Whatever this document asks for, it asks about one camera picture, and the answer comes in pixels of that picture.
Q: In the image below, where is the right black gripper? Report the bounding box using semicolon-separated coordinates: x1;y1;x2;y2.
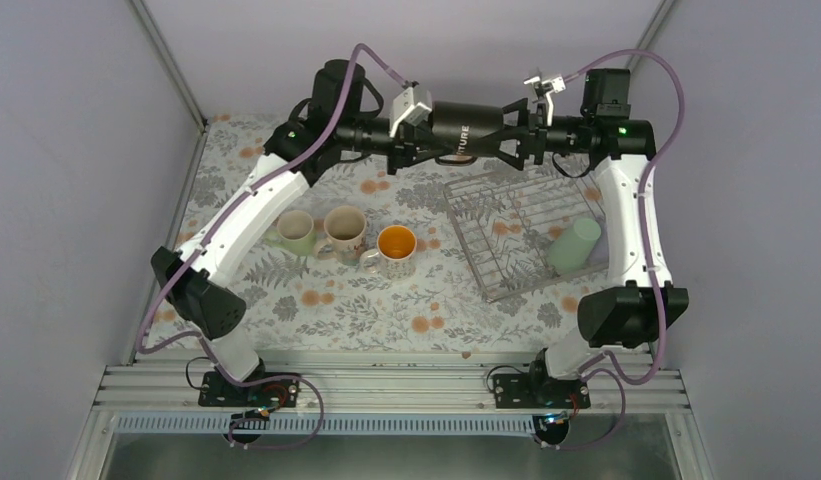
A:
481;98;596;169

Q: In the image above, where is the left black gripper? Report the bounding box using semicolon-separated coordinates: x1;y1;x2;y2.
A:
333;112;449;173

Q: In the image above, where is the black mug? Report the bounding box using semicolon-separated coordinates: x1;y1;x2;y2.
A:
429;101;504;166

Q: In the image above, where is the beige pineapple mug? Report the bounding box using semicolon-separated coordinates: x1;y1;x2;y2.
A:
312;205;367;267

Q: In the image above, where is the metal wire dish rack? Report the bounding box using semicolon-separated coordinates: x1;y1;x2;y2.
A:
443;166;608;303

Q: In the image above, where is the white iridescent patterned mug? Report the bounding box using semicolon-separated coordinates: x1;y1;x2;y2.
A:
359;225;417;282

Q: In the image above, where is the mint green tumbler cup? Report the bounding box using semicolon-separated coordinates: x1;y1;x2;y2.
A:
547;217;602;275

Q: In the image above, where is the light green mug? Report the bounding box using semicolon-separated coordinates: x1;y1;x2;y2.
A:
263;210;317;257

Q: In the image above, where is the lavender tumbler cup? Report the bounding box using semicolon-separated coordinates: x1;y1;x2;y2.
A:
586;222;609;267

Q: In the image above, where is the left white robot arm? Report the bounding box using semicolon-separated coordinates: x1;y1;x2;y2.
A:
135;59;436;405

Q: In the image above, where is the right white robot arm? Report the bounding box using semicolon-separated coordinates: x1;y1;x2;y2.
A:
514;67;689;407

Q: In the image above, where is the floral tablecloth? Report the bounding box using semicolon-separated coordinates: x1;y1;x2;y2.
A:
148;113;643;356

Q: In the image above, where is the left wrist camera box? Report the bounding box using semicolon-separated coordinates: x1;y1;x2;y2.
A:
389;84;433;138

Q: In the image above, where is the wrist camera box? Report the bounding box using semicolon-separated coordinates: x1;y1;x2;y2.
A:
389;84;433;138
523;70;567;127

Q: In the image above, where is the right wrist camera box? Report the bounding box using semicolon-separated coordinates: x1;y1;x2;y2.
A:
523;70;567;127

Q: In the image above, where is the right corner aluminium post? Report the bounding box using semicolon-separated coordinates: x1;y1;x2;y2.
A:
635;0;678;50

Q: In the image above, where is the corner aluminium post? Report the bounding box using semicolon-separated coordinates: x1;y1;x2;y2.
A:
635;0;678;50
128;0;207;132

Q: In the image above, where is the left corner aluminium post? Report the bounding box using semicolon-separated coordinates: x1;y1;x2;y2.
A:
128;0;207;132

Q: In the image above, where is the aluminium rail frame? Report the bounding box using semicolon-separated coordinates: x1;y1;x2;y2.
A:
91;351;693;415

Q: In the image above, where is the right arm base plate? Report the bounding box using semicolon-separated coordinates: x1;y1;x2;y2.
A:
492;373;591;410

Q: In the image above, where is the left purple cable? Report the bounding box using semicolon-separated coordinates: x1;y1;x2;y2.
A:
134;43;411;452

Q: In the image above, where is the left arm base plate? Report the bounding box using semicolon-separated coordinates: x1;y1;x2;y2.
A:
197;371;300;410

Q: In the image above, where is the grey slotted cable duct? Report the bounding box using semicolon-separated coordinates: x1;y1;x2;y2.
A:
113;412;534;437

